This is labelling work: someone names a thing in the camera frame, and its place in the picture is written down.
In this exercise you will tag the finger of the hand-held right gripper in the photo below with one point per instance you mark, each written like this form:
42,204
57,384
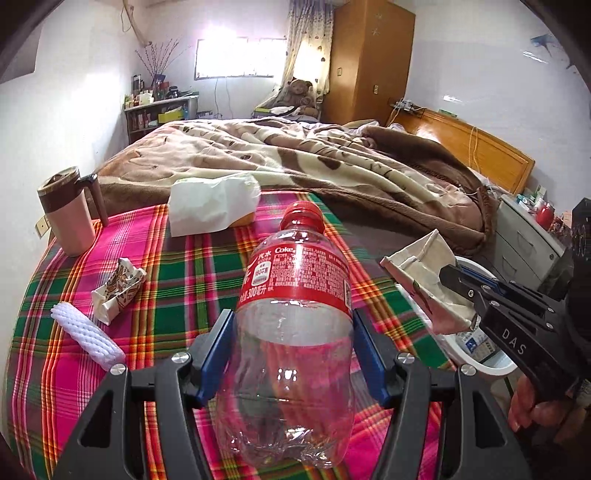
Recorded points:
517,337
485,279

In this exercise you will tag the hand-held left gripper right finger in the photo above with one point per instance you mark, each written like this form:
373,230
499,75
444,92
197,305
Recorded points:
369,360

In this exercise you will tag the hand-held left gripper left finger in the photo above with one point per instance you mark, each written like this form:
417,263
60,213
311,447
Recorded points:
214,360

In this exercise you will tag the white plastic bin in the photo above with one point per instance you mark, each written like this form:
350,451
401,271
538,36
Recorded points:
489,367

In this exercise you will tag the white paper carton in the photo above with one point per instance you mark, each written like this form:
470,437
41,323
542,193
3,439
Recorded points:
434,263

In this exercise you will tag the clear plastic bottle red label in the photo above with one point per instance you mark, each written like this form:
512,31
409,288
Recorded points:
295,286

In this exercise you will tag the person's right hand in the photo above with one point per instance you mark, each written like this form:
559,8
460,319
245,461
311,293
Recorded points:
526,406

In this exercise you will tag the grey nightstand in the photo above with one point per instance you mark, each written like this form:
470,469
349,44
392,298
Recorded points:
526,244

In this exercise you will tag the pink green plaid blanket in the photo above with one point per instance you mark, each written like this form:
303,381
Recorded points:
152,350

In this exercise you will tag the brown printed small carton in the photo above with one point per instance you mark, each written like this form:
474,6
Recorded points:
120,290

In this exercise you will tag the large white foam net sleeve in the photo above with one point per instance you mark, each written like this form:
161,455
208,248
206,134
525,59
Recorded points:
87,339

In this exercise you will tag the wooden headboard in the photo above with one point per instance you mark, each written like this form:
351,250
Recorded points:
494,147

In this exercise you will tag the white tissue pack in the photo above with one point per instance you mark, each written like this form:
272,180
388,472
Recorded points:
207,203

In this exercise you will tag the power strip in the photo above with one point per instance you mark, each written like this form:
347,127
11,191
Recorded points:
406,106

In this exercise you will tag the pink cup with brown lid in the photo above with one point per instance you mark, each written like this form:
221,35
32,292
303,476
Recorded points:
69,217

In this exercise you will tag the brown patterned blanket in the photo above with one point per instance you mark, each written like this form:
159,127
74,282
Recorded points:
295,157

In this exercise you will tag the grey bookshelf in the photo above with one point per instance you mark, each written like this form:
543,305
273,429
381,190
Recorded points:
157,120

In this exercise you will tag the wooden wardrobe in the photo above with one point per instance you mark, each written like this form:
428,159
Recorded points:
369,60

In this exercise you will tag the green edged pillow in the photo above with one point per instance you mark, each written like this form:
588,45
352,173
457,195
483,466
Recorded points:
272,110

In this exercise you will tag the brown teddy bear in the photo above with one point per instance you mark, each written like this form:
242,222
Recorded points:
300,97

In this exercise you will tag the group of small bottles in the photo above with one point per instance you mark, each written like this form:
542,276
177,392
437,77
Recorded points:
152,92

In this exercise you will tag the patterned curtain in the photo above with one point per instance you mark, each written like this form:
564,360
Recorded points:
307,41

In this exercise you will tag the bright window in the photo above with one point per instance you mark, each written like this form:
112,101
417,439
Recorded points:
240,57

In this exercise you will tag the dry branches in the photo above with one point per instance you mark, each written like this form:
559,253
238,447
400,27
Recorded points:
159,57

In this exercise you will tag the wall socket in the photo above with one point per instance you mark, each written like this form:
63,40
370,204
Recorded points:
43,227

